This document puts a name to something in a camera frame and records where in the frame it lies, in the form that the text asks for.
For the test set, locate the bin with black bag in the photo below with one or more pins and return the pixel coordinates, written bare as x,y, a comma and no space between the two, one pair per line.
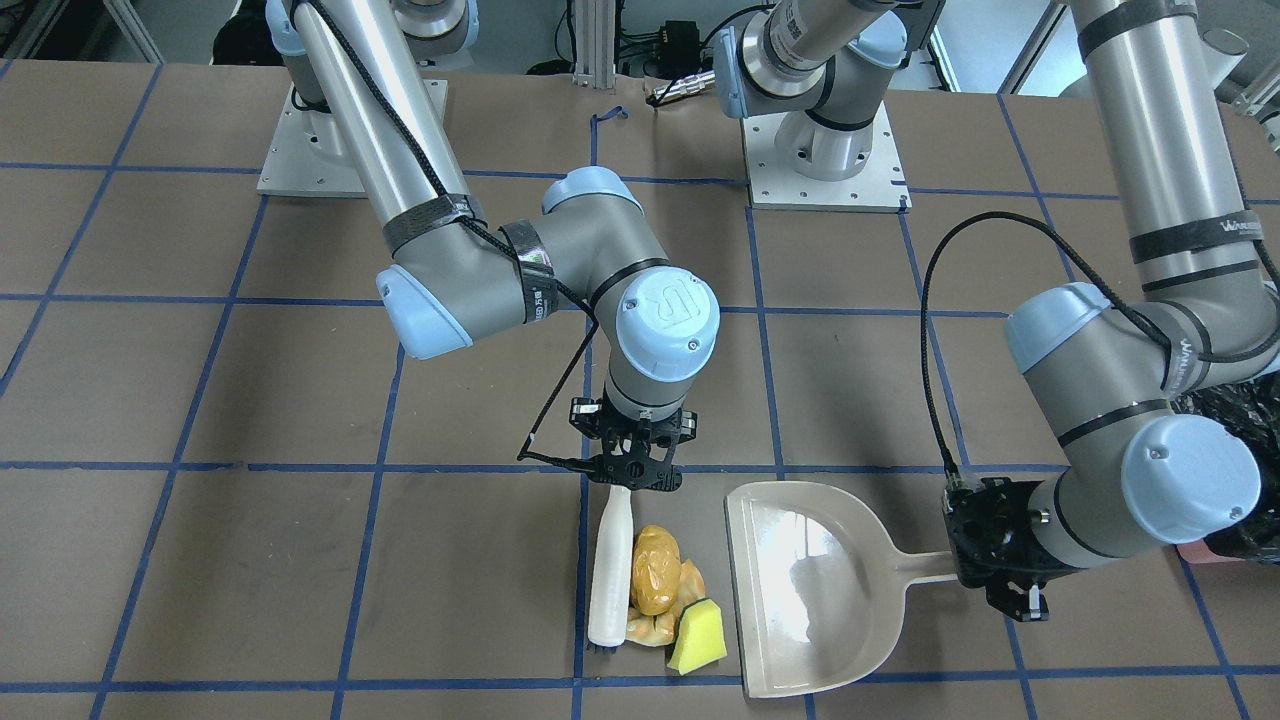
1248,411

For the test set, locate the beige dustpan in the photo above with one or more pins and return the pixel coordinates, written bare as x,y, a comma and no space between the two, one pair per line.
820,588

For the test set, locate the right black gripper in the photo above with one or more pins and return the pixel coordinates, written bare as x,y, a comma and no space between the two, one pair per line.
585,414

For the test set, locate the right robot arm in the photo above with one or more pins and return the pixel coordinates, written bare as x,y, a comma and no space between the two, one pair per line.
459,274

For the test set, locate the yellow green sponge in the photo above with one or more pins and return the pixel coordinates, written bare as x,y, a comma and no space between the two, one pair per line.
699,638

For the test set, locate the brown potato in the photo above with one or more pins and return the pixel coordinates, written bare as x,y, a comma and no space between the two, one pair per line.
655,570

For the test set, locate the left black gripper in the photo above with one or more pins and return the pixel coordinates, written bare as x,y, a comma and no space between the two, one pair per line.
1010,556

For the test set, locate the aluminium frame post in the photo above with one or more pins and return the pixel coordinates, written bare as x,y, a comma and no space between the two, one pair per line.
594,26

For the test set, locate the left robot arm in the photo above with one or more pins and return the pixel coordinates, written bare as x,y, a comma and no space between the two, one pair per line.
1105,373

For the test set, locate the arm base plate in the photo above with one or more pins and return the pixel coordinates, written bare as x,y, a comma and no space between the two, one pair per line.
796,164
309,156

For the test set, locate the beige hand brush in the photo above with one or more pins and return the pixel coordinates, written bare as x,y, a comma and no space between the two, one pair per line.
610,577

